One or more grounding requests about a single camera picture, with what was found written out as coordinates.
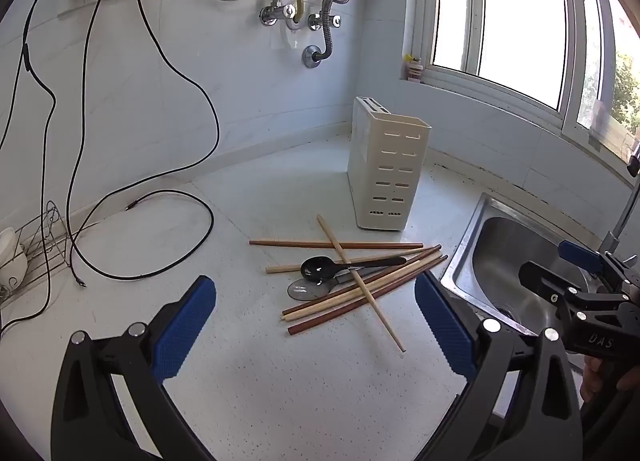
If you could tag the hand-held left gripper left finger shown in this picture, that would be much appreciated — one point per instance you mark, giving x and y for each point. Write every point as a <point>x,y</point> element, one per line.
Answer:
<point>182,326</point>

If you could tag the white window frame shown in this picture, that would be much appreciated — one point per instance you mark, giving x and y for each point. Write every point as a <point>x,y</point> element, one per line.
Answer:
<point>455,73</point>

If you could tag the stainless steel sink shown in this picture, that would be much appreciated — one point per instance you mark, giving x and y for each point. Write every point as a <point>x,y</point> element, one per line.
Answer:
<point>505,251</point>

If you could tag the translucent taped plastic sheet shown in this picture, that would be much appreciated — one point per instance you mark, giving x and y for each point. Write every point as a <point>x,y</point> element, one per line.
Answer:
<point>607,126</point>

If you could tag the chrome water valve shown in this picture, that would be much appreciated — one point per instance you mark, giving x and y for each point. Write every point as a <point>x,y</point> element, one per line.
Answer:
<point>272,15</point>
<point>322,21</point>

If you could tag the chrome wall flange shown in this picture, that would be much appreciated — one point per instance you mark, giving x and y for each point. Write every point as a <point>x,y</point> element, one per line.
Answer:
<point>311,56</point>

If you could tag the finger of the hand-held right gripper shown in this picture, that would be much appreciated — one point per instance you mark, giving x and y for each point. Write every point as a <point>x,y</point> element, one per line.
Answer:
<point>580,255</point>
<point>545,281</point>

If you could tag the white ceramic bowl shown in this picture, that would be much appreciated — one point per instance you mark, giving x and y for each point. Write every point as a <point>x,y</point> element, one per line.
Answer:
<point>11,261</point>

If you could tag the black plastic spoon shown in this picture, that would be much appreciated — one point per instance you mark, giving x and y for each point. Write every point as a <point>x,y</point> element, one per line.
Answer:
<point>320,267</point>

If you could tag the chrome faucet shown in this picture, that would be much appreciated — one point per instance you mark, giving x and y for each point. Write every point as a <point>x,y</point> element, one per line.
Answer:
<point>625,211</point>

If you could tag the person's right hand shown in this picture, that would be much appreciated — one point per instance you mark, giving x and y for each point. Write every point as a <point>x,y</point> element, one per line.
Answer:
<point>594,381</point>

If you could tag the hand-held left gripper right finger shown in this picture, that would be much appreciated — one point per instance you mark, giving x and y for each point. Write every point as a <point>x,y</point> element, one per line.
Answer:
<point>445,326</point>

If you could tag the cream plastic utensil holder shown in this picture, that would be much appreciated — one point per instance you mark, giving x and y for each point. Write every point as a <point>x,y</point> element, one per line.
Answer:
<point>375,166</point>

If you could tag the small bottle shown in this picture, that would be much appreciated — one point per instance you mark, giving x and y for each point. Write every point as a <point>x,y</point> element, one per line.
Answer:
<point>415,70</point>

